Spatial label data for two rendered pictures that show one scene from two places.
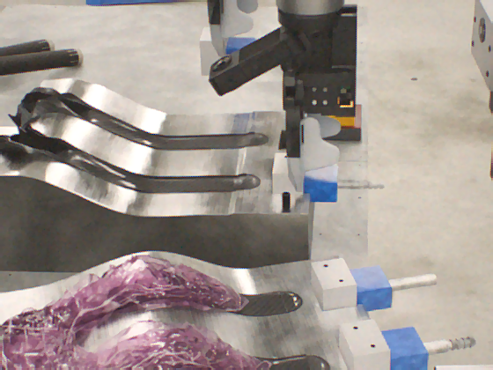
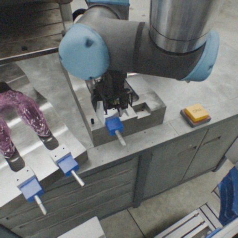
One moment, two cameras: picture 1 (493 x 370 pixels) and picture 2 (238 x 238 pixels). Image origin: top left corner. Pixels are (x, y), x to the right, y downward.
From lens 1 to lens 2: 100 cm
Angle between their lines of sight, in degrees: 48
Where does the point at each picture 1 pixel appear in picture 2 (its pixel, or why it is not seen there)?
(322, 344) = (31, 164)
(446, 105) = not seen: outside the picture
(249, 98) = (194, 88)
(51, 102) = not seen: hidden behind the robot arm
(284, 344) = (29, 154)
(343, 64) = (109, 93)
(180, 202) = (85, 97)
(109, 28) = not seen: hidden behind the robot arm
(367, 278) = (67, 163)
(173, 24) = (222, 53)
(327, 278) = (55, 151)
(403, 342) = (30, 188)
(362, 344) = (17, 176)
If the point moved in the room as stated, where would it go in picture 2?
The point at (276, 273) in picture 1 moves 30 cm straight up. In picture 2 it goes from (68, 137) to (40, 49)
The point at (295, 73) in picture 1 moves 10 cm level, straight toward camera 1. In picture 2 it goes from (98, 82) to (58, 95)
